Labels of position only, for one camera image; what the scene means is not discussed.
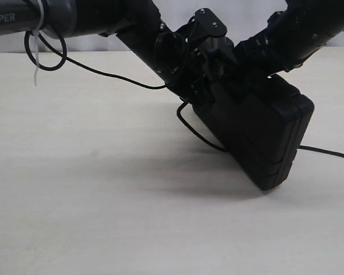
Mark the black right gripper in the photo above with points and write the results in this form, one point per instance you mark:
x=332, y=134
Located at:
x=238, y=69

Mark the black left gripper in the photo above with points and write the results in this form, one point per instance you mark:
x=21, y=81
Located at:
x=183, y=55

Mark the black plastic carrying case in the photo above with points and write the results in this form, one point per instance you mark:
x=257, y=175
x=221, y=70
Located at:
x=261, y=132

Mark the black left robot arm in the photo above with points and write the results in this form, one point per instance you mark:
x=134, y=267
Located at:
x=136, y=23

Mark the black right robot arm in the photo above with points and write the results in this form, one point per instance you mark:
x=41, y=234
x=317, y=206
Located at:
x=291, y=37

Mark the white zip tie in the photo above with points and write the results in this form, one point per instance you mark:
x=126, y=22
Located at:
x=38, y=48

